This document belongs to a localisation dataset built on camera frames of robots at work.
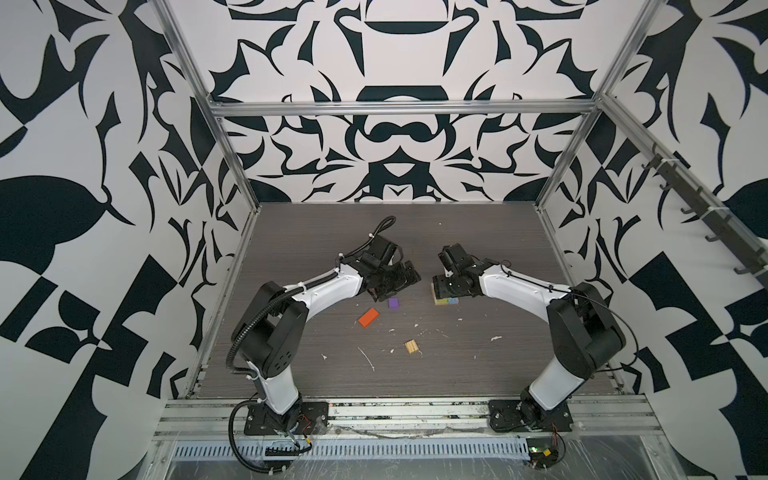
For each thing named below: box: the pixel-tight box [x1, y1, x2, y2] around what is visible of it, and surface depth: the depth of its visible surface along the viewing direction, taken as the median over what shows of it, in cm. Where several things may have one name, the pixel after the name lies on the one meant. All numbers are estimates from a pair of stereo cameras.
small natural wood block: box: [404, 339, 419, 354], surface depth 87 cm
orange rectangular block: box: [358, 307, 380, 329], surface depth 92 cm
